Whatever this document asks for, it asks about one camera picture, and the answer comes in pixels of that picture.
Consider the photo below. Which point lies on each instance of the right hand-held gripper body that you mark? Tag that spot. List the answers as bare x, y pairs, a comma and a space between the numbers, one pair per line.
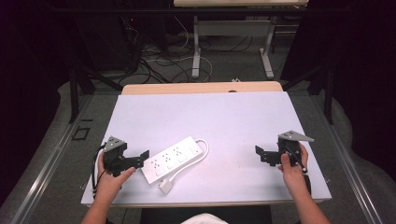
291, 146

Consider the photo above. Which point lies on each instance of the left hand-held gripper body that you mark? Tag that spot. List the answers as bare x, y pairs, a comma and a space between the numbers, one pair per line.
115, 155

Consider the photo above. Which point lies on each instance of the person's right hand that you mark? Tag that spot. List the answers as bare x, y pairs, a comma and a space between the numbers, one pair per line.
291, 174

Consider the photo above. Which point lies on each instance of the person's left hand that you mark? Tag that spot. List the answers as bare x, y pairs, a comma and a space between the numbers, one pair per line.
110, 183

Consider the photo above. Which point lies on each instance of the white power strip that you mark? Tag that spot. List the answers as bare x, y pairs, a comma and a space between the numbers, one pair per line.
171, 160

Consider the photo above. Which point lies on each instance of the white power plug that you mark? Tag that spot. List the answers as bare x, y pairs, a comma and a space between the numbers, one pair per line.
166, 186

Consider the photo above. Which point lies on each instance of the white table mat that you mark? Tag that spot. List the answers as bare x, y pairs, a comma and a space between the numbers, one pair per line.
224, 124

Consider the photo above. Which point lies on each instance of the person's dark pants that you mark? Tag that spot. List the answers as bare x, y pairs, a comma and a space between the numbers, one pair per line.
249, 215

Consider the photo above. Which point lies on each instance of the black metal stand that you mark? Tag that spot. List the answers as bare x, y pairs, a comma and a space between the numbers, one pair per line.
76, 93
327, 90

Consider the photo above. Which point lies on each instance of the white desk with metal legs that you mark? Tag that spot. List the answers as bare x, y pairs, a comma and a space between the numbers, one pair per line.
199, 46

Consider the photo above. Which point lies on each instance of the black floor socket frame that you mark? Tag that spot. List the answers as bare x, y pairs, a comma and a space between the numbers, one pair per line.
81, 133

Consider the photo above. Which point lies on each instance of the metal floor rail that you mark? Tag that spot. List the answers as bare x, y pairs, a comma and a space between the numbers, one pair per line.
43, 174
351, 174

